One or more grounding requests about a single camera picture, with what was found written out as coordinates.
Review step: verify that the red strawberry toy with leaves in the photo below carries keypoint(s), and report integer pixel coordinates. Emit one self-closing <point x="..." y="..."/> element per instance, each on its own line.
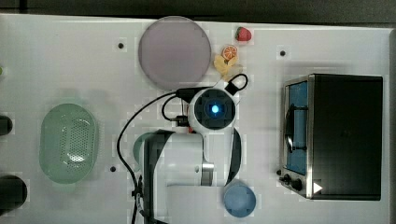
<point x="242" y="34"/>

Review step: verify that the grey round plate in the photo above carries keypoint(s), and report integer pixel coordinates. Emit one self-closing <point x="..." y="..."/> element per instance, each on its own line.
<point x="174" y="52"/>

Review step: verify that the black cylinder post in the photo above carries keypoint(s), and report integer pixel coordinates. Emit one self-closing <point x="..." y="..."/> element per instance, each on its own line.
<point x="13" y="193"/>
<point x="6" y="125"/>

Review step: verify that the green cup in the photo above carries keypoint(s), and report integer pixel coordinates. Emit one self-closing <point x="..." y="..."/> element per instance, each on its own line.
<point x="139" y="147"/>

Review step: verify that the black cylinder post lower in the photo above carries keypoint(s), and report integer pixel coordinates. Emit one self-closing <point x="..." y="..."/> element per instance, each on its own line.
<point x="13" y="193"/>

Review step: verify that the silver black toaster oven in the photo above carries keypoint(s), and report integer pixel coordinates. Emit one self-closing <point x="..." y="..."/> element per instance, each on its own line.
<point x="332" y="137"/>

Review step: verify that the green plastic strainer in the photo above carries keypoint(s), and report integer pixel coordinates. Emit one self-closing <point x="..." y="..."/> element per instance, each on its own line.
<point x="68" y="143"/>

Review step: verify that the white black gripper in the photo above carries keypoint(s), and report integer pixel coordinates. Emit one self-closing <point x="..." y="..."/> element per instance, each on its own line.
<point x="230" y="89"/>

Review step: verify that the orange slice toy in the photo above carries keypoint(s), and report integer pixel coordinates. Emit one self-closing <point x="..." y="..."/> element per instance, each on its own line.
<point x="229" y="52"/>

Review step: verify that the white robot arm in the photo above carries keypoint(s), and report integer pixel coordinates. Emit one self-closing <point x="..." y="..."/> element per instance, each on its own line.
<point x="209" y="156"/>

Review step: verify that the blue bowl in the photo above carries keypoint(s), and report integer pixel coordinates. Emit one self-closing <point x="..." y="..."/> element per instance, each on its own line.
<point x="239" y="200"/>

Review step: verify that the yellow peeled banana toy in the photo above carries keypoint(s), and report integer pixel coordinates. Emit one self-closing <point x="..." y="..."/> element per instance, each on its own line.
<point x="227" y="69"/>

